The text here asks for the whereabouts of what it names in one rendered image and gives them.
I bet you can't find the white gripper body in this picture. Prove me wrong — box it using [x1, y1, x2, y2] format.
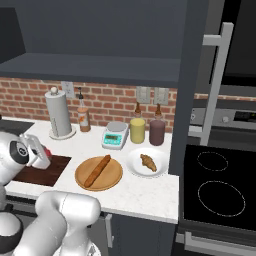
[27, 139, 53, 170]

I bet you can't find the dark brown cutting board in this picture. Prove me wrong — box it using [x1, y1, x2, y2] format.
[12, 154, 73, 188]

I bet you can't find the brown croissant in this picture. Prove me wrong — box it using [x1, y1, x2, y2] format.
[139, 153, 158, 173]

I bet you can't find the dark grey lower cabinet door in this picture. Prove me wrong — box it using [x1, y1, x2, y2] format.
[87, 212, 178, 256]

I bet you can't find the dark grey cabinet door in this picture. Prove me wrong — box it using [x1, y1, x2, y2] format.
[167, 0, 225, 177]
[87, 212, 178, 256]

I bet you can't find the dark grey upper cabinet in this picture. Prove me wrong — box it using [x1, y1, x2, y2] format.
[0, 0, 188, 88]

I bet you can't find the dark grey cooktop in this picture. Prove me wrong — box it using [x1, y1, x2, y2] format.
[0, 119, 36, 136]

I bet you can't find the grey paper towel roll holder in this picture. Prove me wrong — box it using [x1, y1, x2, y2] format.
[44, 86, 77, 141]

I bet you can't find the orange pump bottle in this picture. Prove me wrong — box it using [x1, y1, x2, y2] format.
[76, 86, 92, 133]

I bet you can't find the brown baguette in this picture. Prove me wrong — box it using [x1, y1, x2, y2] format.
[83, 154, 112, 189]

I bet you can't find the round wooden plate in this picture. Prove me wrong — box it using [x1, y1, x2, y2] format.
[74, 155, 125, 193]

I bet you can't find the teal and grey kitchen scale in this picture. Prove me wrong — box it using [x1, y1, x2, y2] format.
[101, 121, 130, 151]

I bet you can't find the yellow sauce bottle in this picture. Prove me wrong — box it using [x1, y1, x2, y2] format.
[129, 101, 147, 145]

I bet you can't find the dark purple sauce bottle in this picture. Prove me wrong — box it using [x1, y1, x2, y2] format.
[148, 103, 167, 147]

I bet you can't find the white round plate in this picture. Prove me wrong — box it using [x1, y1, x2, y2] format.
[126, 146, 170, 179]

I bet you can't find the black hob with rings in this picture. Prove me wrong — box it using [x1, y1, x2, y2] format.
[181, 143, 256, 233]

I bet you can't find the silver oven control panel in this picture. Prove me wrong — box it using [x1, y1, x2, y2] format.
[189, 98, 256, 152]

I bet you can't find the black microwave oven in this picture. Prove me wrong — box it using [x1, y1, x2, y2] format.
[209, 0, 256, 98]

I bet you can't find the white wall outlet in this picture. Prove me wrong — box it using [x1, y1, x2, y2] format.
[60, 80, 76, 100]

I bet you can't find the silver lower cabinet handle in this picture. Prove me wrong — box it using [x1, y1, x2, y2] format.
[104, 213, 115, 250]

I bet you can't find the white wall switch plate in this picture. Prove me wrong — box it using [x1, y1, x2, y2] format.
[135, 85, 152, 105]
[153, 86, 170, 106]

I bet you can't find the silver bar door handle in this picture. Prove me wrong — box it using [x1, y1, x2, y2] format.
[187, 21, 235, 147]

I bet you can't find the silver oven handle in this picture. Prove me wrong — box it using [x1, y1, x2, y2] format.
[175, 230, 256, 256]

